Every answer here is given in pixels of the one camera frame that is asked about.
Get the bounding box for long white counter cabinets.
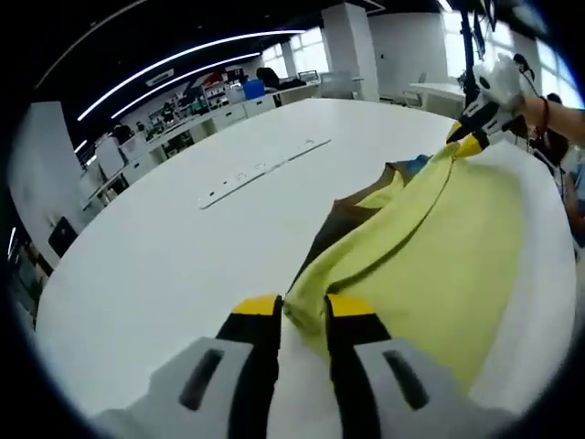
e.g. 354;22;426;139
80;80;322;212

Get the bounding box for blue storage box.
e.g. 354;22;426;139
241;79;268;102

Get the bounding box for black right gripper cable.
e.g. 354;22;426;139
513;51;557;171

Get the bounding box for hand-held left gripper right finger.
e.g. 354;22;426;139
323;293;516;439

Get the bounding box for long ceiling light strip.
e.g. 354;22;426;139
77;28;308;122

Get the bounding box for person's right hand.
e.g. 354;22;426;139
513;93;544;133

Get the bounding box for white square pillar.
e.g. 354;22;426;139
320;3;380;103
12;101;89;257

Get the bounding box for dark equipment stand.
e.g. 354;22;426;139
449;0;500;93

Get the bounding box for white boxy machine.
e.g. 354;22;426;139
95;136;125;177

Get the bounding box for yellow-green grey blue garment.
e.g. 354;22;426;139
284;141;527;400

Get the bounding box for white desk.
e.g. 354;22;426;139
408;80;468;109

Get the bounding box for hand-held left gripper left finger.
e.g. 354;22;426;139
93;294;284;439

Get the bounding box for red bead bracelet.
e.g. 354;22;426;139
535;95;552;141

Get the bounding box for short ceiling light strip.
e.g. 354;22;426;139
111;51;262;121

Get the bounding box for white flat table strip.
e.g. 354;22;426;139
197;137;333;211

